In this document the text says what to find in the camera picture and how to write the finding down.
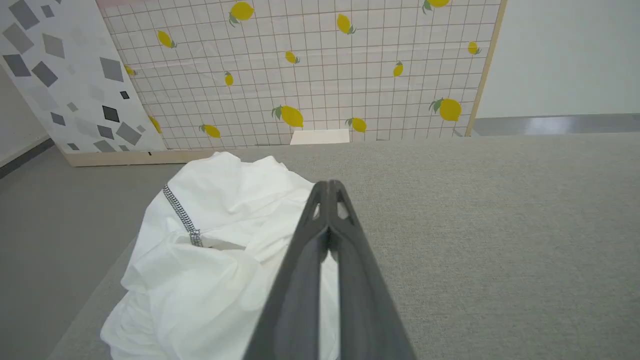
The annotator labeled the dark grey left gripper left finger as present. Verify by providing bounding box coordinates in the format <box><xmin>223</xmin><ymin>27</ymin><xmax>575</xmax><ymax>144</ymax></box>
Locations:
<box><xmin>242</xmin><ymin>181</ymin><xmax>330</xmax><ymax>360</ymax></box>

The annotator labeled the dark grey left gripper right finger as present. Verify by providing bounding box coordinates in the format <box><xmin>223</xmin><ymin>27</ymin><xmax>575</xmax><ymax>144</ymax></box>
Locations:
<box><xmin>328</xmin><ymin>179</ymin><xmax>417</xmax><ymax>360</ymax></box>

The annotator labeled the white garment with grey stitching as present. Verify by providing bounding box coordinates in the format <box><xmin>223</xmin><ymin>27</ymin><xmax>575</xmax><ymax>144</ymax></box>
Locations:
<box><xmin>100</xmin><ymin>151</ymin><xmax>341</xmax><ymax>360</ymax></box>

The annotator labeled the grey fabric sofa surface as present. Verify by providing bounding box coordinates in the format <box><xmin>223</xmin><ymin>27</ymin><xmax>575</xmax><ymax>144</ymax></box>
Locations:
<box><xmin>47</xmin><ymin>132</ymin><xmax>640</xmax><ymax>360</ymax></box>

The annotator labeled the small white box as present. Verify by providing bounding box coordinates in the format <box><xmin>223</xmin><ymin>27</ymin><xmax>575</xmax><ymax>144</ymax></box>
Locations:
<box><xmin>290</xmin><ymin>129</ymin><xmax>351</xmax><ymax>146</ymax></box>

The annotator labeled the lemon print grid panel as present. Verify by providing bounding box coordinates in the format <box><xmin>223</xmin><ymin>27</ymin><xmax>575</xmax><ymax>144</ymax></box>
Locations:
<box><xmin>96</xmin><ymin>0</ymin><xmax>508</xmax><ymax>151</ymax></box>

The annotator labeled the grey terrazzo pattern panel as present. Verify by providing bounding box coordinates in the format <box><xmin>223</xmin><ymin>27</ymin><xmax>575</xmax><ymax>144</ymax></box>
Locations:
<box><xmin>0</xmin><ymin>0</ymin><xmax>168</xmax><ymax>155</ymax></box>

